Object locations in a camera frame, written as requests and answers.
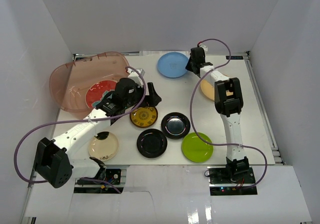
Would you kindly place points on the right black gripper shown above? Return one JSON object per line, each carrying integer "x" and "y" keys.
{"x": 188, "y": 67}

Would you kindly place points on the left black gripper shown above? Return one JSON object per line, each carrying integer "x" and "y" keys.
{"x": 149, "y": 95}

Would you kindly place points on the light blue plate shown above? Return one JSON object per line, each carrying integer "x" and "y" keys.
{"x": 172, "y": 65}

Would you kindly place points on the peach orange plate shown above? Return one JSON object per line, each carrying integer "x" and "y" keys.
{"x": 207, "y": 89}

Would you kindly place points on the red and teal flower plate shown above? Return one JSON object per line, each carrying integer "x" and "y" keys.
{"x": 97, "y": 92}

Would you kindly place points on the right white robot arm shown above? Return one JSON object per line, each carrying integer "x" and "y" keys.
{"x": 228, "y": 103}

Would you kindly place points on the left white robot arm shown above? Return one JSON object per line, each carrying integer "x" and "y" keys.
{"x": 54, "y": 159}

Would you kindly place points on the pink translucent plastic bin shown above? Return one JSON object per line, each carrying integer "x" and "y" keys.
{"x": 69, "y": 82}

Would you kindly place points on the yellow patterned brown plate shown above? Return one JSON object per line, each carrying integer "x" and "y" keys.
{"x": 144, "y": 117}

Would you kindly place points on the glossy black plate upper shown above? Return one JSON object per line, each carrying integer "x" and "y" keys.
{"x": 175, "y": 125}

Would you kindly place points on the glossy black plate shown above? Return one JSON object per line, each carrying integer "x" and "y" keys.
{"x": 175, "y": 125}
{"x": 151, "y": 143}

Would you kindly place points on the blue table label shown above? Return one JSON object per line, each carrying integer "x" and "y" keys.
{"x": 234, "y": 57}

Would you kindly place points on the papers at table back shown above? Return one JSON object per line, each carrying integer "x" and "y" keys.
{"x": 160, "y": 53}

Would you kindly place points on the glossy black plate lower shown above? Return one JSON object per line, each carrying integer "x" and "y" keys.
{"x": 151, "y": 143}

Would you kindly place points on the lime green plate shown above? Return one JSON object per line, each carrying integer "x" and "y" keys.
{"x": 195, "y": 150}

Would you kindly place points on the cream plate with ink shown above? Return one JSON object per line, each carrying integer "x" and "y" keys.
{"x": 104, "y": 146}

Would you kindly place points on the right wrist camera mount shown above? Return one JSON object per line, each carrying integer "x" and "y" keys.
{"x": 201, "y": 45}

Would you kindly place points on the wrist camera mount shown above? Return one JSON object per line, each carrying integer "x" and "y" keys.
{"x": 135, "y": 74}
{"x": 201, "y": 45}

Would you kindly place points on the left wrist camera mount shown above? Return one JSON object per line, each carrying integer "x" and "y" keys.
{"x": 135, "y": 74}

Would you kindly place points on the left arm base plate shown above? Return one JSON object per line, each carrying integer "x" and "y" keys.
{"x": 112, "y": 176}

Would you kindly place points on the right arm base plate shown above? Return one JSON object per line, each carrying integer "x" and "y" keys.
{"x": 222, "y": 185}

